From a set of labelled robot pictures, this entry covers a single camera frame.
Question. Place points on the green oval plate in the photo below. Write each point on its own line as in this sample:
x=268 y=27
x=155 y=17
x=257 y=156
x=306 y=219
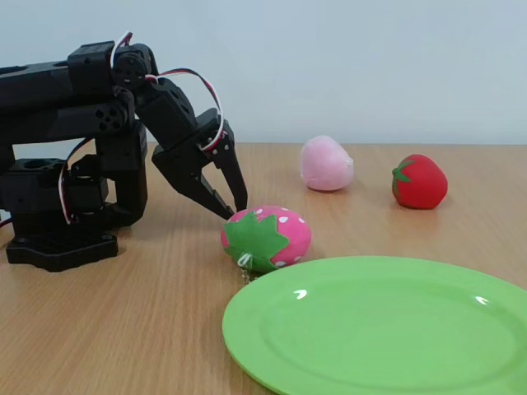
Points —
x=391 y=337

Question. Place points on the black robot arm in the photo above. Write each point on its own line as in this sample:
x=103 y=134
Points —
x=49 y=119

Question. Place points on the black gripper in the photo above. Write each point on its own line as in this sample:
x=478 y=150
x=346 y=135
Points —
x=178 y=164

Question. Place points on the pale pink plush ball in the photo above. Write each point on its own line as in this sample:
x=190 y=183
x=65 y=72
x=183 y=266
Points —
x=325 y=164

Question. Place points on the pink dotted plush strawberry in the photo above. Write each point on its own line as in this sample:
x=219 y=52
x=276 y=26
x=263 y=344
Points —
x=288 y=234

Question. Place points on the red toy strawberry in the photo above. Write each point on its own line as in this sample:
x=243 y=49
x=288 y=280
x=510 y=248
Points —
x=424 y=185

